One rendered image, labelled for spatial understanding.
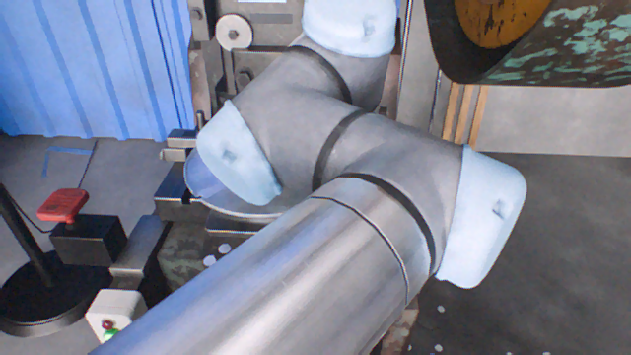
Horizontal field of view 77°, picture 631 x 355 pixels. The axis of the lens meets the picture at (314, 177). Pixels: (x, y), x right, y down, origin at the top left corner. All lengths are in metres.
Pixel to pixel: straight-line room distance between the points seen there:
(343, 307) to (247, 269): 0.04
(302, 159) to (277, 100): 0.05
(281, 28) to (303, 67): 0.34
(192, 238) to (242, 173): 0.53
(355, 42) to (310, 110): 0.07
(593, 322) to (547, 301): 0.14
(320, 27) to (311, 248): 0.19
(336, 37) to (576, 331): 1.44
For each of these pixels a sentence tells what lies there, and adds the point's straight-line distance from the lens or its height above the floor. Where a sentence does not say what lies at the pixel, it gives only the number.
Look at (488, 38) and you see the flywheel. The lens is 0.66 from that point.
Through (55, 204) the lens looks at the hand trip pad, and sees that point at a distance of 0.77.
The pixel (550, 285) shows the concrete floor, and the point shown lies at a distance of 1.73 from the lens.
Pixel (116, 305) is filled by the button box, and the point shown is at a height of 0.63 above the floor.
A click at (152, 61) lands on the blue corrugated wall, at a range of 2.16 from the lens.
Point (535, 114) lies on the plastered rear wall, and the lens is 2.30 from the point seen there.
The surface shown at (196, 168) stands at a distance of 0.72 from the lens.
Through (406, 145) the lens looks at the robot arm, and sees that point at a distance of 0.23.
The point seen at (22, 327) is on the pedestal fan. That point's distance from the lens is 1.66.
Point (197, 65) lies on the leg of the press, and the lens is 1.08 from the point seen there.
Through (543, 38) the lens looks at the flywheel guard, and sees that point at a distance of 0.44.
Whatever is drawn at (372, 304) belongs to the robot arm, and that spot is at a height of 1.05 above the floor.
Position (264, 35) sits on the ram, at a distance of 0.66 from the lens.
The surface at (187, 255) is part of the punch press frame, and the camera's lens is 0.76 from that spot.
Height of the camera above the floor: 1.19
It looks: 37 degrees down
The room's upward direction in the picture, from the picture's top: straight up
